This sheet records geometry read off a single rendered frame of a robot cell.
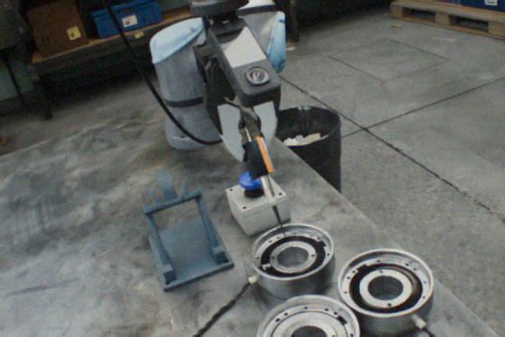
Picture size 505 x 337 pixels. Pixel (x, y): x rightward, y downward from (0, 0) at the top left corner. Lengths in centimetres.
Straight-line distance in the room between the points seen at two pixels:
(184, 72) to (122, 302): 45
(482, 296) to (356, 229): 107
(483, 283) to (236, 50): 138
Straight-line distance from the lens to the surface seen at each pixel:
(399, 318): 53
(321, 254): 61
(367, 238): 67
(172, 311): 63
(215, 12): 56
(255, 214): 69
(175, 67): 93
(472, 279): 177
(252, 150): 62
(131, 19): 396
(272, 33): 91
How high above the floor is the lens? 123
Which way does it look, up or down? 30 degrees down
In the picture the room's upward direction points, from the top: 11 degrees counter-clockwise
